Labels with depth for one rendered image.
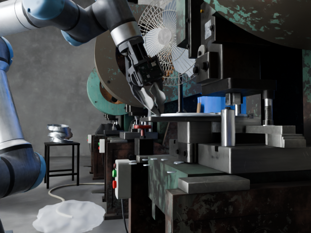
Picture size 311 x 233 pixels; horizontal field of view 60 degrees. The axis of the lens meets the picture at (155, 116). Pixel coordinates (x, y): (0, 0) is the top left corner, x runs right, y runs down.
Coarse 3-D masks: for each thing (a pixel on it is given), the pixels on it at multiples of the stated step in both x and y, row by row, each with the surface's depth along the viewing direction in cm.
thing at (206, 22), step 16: (208, 16) 86; (208, 32) 86; (208, 48) 86; (224, 48) 78; (240, 48) 79; (256, 48) 81; (208, 64) 80; (224, 64) 78; (240, 64) 79; (256, 64) 80; (208, 80) 83
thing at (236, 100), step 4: (228, 96) 85; (232, 96) 84; (236, 96) 84; (240, 96) 84; (228, 100) 85; (232, 100) 84; (236, 100) 84; (240, 100) 84; (228, 104) 85; (232, 104) 85; (236, 104) 85
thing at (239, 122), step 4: (236, 120) 78; (240, 120) 78; (244, 120) 79; (248, 120) 79; (252, 120) 79; (256, 120) 80; (260, 120) 80; (212, 124) 90; (216, 124) 88; (220, 124) 85; (236, 124) 78; (240, 124) 78; (244, 124) 79; (248, 124) 79; (252, 124) 79; (256, 124) 80; (260, 124) 80; (212, 128) 90; (216, 128) 88; (220, 128) 85; (236, 128) 78; (240, 128) 78; (244, 128) 79; (236, 132) 78; (240, 132) 78; (244, 132) 78
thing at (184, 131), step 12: (144, 120) 77; (156, 120) 72; (168, 120) 73; (180, 120) 74; (192, 120) 75; (204, 120) 76; (216, 120) 77; (180, 132) 83; (192, 132) 77; (204, 132) 78; (180, 144) 83; (192, 144) 77; (180, 156) 83; (192, 156) 77
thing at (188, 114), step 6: (162, 114) 74; (168, 114) 72; (174, 114) 71; (180, 114) 70; (186, 114) 70; (192, 114) 69; (198, 114) 69; (204, 114) 69; (210, 114) 69; (240, 114) 72; (246, 114) 75
